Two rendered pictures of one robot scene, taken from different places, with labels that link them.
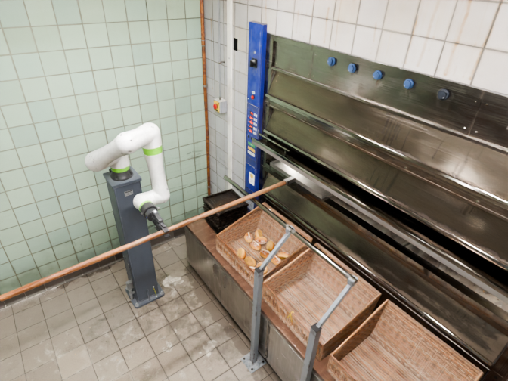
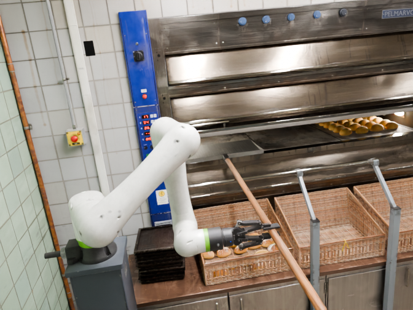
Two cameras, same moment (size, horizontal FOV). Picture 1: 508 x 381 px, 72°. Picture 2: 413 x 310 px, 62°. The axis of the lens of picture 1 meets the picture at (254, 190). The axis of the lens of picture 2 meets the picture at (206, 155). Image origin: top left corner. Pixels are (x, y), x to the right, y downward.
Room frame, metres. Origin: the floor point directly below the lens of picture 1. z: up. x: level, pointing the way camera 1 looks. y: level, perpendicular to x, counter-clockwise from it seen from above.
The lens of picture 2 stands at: (1.09, 1.69, 1.93)
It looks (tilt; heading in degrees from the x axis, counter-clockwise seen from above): 18 degrees down; 301
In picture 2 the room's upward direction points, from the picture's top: 6 degrees counter-clockwise
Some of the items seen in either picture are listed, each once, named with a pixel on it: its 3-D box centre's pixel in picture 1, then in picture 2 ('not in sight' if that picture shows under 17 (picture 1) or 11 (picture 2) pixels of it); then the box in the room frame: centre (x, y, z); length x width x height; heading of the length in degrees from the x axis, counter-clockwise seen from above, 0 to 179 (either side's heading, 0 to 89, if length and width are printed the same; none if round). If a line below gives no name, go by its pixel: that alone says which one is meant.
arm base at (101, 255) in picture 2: (118, 168); (81, 248); (2.13, 0.96, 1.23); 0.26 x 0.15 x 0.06; 38
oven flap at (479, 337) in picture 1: (352, 243); (305, 169); (1.70, -0.64, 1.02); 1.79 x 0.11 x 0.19; 38
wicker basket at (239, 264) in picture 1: (261, 244); (239, 237); (1.98, -0.08, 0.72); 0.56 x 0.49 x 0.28; 39
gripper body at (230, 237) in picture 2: (153, 217); (233, 235); (1.67, 0.59, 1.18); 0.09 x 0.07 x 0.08; 37
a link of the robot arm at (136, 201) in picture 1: (144, 202); (190, 241); (1.81, 0.69, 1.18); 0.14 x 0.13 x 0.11; 37
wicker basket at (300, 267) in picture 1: (317, 295); (325, 224); (1.52, -0.44, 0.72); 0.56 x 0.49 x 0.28; 37
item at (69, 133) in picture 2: (220, 105); (76, 136); (2.86, 0.31, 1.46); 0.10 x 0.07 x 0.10; 38
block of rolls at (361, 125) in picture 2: not in sight; (351, 121); (1.51, -1.34, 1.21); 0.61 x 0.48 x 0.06; 128
